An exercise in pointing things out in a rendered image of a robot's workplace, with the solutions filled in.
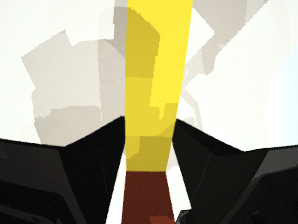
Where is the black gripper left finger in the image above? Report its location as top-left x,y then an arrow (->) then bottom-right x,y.
0,116 -> 125,224

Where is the yellow and orange bar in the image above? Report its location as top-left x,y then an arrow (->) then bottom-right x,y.
121,0 -> 193,224

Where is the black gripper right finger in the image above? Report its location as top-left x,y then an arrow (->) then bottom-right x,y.
172,119 -> 298,224

